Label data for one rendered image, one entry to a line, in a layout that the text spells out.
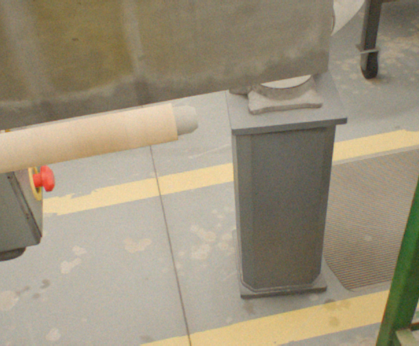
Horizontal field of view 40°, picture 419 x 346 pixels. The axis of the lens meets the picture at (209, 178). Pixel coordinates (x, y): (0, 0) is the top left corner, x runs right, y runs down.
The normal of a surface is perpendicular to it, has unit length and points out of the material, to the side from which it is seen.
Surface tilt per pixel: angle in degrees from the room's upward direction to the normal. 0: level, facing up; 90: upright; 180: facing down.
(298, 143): 90
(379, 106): 0
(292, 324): 0
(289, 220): 90
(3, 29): 90
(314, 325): 0
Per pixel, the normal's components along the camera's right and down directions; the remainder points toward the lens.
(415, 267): 0.20, 0.67
